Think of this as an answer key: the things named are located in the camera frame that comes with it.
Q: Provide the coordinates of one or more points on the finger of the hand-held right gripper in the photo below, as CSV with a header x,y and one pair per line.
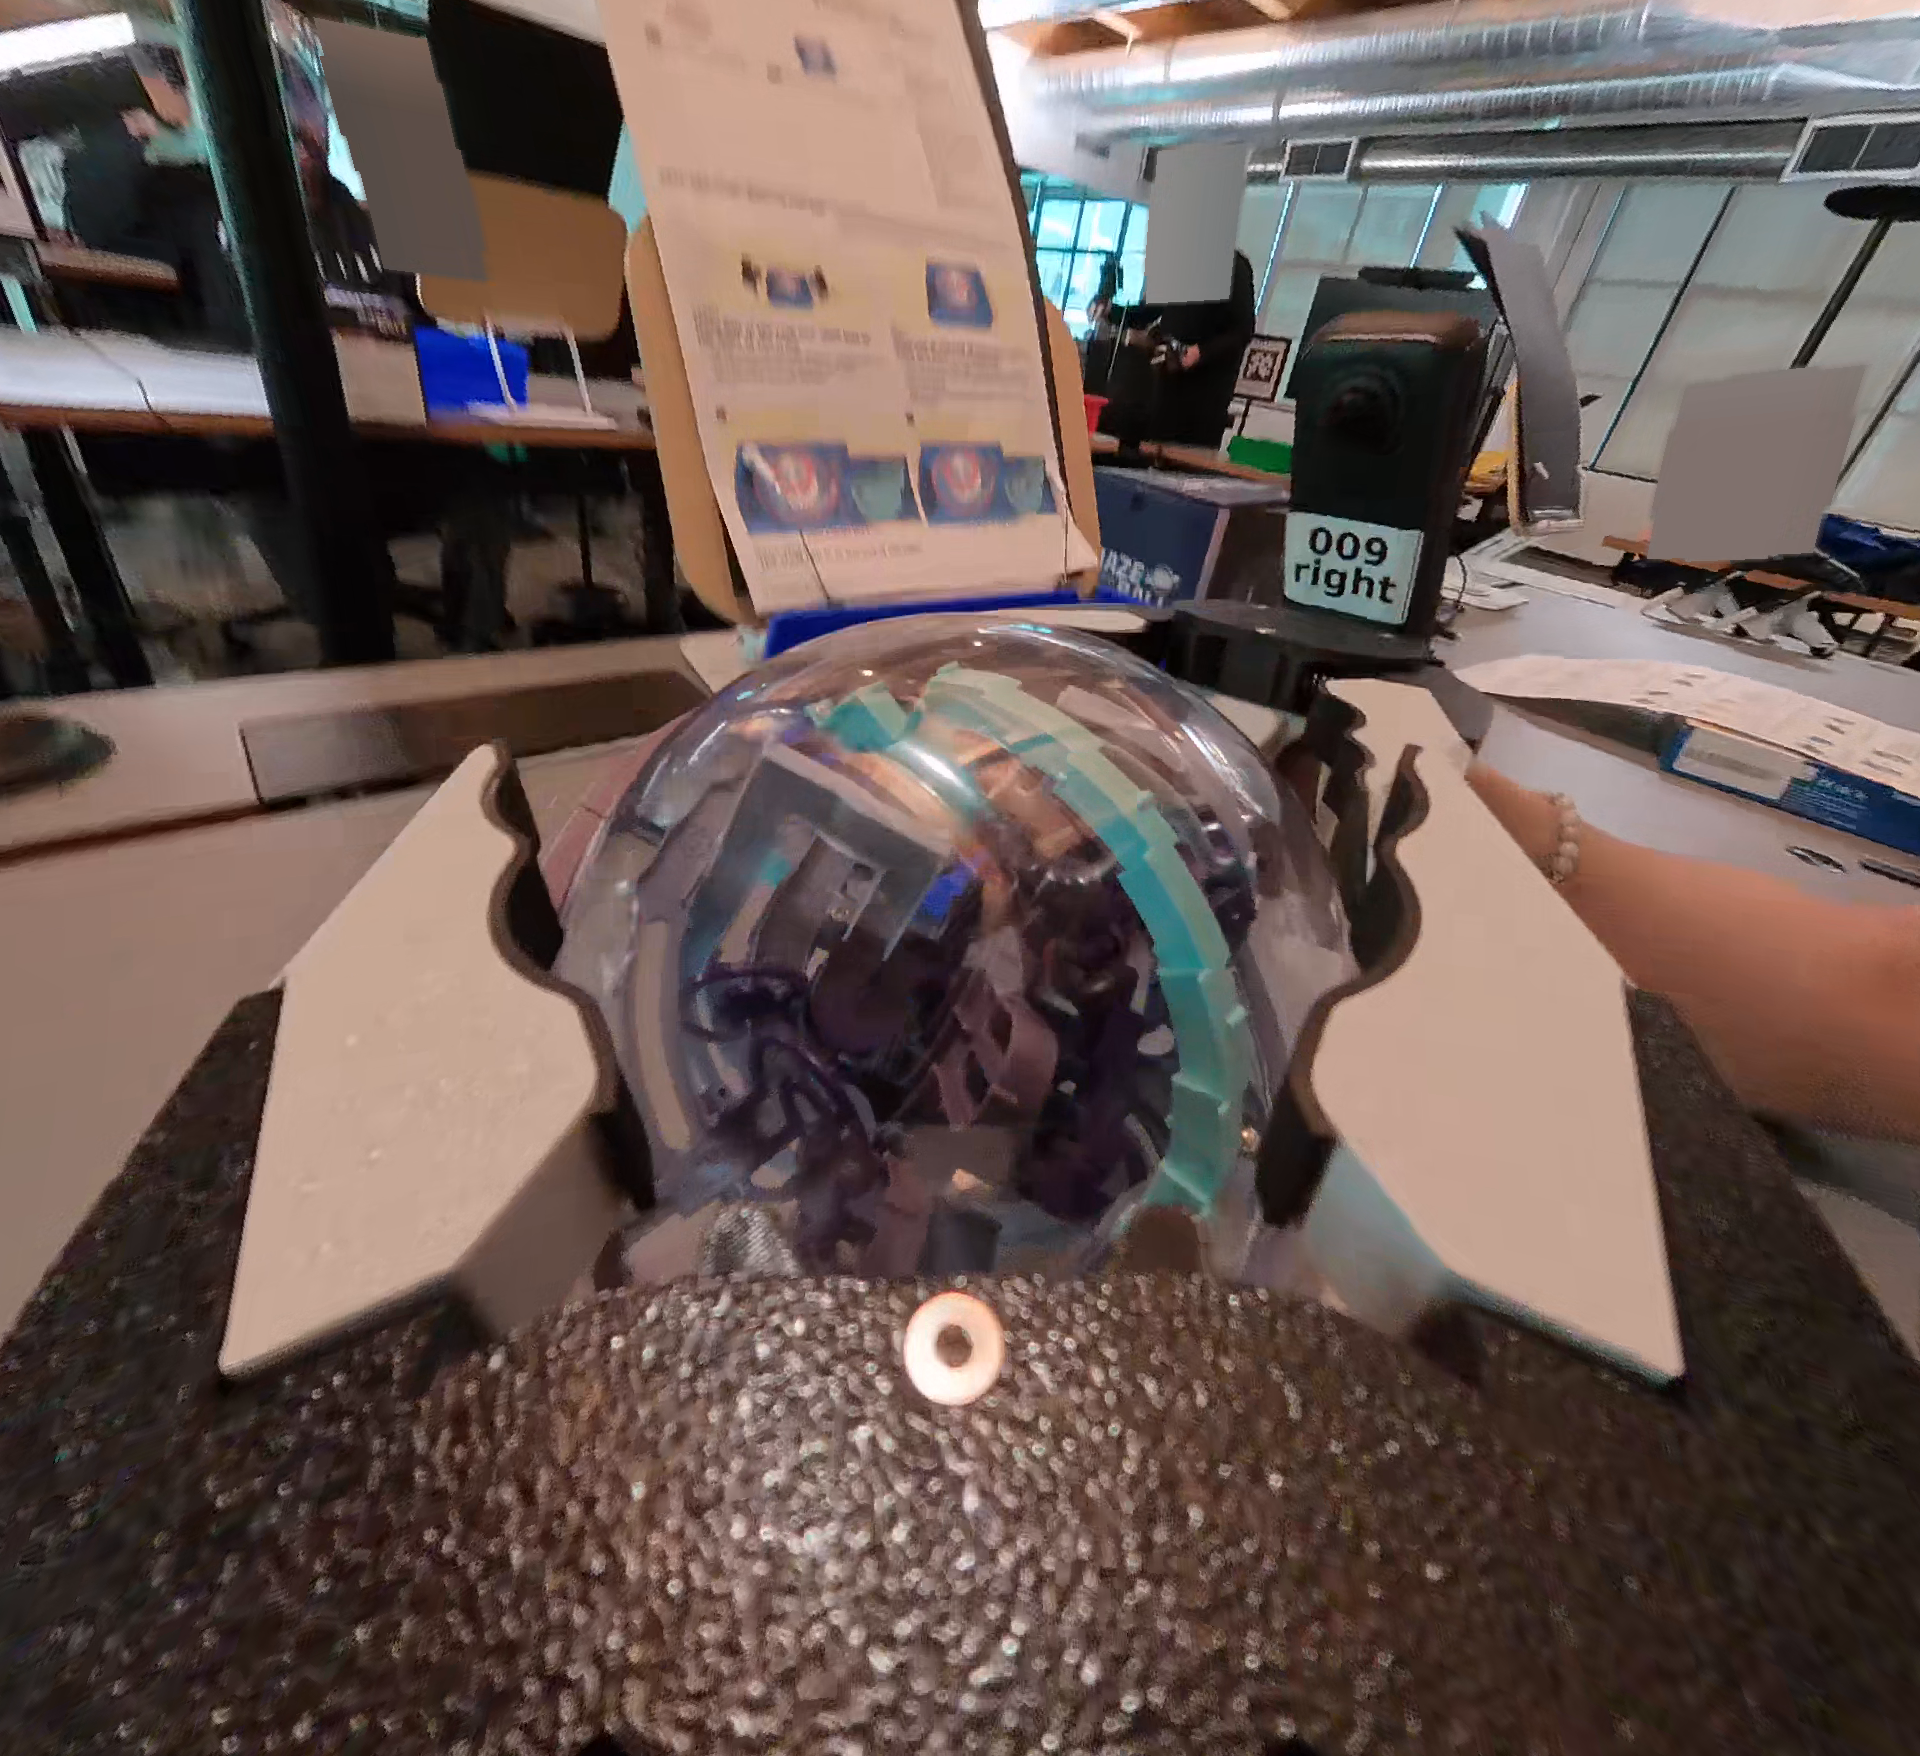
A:
x,y
1394,706

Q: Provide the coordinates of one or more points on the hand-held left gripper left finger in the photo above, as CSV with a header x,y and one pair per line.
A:
x,y
404,1128

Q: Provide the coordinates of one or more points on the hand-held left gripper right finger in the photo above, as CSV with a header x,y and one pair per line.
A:
x,y
1485,1128

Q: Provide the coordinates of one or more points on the clear plastic maze ball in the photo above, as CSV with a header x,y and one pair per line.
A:
x,y
931,917

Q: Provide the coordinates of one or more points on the person's right forearm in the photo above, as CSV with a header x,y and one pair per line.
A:
x,y
1770,975

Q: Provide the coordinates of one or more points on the person's right hand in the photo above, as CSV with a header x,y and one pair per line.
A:
x,y
1524,816

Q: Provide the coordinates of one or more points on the green plastic bin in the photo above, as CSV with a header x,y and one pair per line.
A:
x,y
1260,453

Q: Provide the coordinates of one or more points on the silver monitor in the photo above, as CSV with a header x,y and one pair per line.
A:
x,y
1537,393

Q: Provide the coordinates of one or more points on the dark blue toy package box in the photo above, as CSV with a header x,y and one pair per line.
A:
x,y
1163,538

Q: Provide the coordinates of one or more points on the white paper sheet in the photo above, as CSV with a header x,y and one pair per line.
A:
x,y
1650,695

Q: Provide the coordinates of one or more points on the blue flat box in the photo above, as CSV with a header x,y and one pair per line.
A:
x,y
1770,782

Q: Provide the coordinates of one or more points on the black flat panel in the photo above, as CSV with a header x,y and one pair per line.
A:
x,y
466,734

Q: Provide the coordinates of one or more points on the blue plastic bin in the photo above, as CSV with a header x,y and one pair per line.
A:
x,y
931,626

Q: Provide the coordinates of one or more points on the printed instruction sheet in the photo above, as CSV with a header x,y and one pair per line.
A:
x,y
810,211

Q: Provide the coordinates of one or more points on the instruction sheet on cardboard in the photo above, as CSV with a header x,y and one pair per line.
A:
x,y
676,437

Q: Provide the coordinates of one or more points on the dark metal pole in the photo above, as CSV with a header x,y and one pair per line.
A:
x,y
254,287

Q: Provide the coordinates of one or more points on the silver ventilation duct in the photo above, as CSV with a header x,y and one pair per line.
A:
x,y
1498,60

